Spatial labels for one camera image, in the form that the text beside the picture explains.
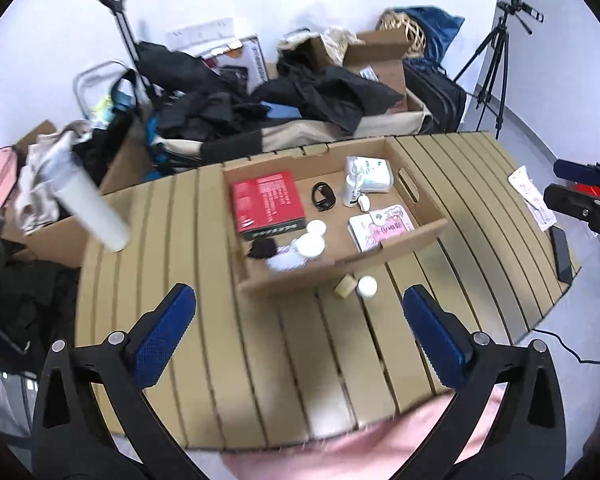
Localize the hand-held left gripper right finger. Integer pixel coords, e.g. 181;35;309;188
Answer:
394;284;567;480

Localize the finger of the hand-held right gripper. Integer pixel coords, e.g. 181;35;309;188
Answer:
543;184;600;223
553;159;600;186

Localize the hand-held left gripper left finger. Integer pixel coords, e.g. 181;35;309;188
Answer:
30;282;206;480

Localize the cardboard tray box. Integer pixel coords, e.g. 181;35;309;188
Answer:
222;136;449;297

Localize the small wooden cube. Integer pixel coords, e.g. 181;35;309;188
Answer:
334;274;357;301

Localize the pink and white pouch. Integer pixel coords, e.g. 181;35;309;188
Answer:
348;204;415;253

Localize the small white pump bottle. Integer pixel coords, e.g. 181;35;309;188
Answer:
342;157;361;208

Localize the black strap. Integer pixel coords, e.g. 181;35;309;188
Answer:
311;181;337;211

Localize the white wet wipes pack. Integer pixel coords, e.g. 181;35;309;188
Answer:
345;156;393;193

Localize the white paper sheet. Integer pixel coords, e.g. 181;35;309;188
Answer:
508;165;557;232

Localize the black phone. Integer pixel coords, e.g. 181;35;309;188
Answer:
550;226;575;283

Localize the white flat packet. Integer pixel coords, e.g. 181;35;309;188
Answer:
266;250;308;273

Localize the large cardboard box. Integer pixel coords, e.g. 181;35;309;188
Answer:
0;120;151;268

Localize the tall white bottle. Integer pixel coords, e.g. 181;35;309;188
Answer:
55;152;131;252

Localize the dark cloth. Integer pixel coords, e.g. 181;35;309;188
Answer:
0;240;81;376

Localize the black suitcase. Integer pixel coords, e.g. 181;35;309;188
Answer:
405;62;468;133

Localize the red box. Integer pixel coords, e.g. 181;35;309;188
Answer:
231;170;308;242

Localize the beige cloth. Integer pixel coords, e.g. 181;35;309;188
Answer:
15;120;96;236

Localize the blue bag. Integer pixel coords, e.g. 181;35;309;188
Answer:
402;6;466;66

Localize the wicker basket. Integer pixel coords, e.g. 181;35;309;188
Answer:
377;9;426;58

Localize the open cardboard box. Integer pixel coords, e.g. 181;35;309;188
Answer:
280;30;431;136

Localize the beige bag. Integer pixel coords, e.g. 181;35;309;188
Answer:
200;110;431;161

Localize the pile of black clothes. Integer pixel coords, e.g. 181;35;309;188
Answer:
135;40;406;161

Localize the printed carton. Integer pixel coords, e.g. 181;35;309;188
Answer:
200;35;268;91

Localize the black cable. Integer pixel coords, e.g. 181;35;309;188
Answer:
530;327;600;363

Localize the black camera tripod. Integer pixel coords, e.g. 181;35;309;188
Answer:
454;0;545;141

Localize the metal chair frame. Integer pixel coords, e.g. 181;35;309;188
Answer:
74;60;141;121

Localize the black trolley handle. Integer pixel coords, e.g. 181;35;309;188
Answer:
96;0;156;106

